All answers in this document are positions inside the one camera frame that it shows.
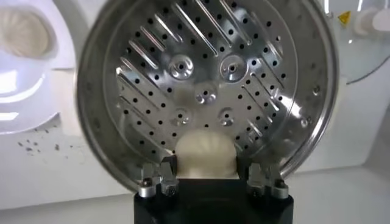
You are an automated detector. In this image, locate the white round plate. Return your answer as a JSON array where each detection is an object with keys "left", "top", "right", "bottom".
[{"left": 0, "top": 0, "right": 77, "bottom": 135}]

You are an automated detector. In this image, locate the glass lid with white handle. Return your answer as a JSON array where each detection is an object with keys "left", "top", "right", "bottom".
[{"left": 322, "top": 0, "right": 390, "bottom": 85}]

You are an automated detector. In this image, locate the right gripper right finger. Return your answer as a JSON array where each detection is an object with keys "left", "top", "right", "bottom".
[{"left": 236, "top": 156, "right": 289, "bottom": 200}]

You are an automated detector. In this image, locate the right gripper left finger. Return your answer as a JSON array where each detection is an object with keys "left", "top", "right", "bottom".
[{"left": 136, "top": 155, "right": 180, "bottom": 198}]

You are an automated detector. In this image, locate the perforated steel steamer basket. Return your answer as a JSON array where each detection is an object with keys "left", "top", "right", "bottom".
[{"left": 76, "top": 0, "right": 339, "bottom": 192}]

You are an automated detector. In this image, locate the white steamed baozi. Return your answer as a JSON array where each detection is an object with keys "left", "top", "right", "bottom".
[
  {"left": 175, "top": 129, "right": 239, "bottom": 180},
  {"left": 0, "top": 7, "right": 52, "bottom": 58}
]

